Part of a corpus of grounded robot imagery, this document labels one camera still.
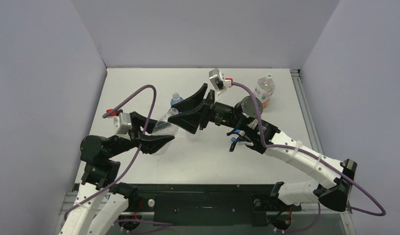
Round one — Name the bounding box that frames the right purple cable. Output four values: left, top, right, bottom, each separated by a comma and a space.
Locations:
231, 81, 387, 234

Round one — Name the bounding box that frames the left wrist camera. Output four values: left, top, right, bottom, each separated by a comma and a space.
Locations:
107, 110, 132, 135

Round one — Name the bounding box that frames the clear bottle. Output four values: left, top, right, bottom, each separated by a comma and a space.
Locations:
151, 108, 179, 136
185, 131, 197, 141

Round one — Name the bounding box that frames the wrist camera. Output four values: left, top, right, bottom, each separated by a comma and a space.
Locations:
107, 110, 132, 135
208, 68, 233, 101

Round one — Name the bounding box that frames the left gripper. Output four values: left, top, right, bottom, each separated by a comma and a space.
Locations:
106, 112, 175, 158

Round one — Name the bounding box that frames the blue label bottle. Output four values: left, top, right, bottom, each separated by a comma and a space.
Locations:
170, 93, 184, 107

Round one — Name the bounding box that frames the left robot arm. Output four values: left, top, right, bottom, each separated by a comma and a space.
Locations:
60, 111, 175, 235

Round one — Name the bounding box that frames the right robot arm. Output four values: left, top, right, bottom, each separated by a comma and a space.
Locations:
169, 84, 357, 212

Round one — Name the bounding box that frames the aluminium rail frame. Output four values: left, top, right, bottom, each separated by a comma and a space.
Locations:
53, 69, 356, 235

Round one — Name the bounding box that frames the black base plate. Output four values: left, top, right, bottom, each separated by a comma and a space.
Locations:
118, 184, 301, 227

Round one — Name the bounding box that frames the green orange label bottle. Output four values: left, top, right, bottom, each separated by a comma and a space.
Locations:
253, 74, 276, 109

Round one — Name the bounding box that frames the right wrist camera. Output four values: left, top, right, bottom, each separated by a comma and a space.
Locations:
208, 68, 233, 101

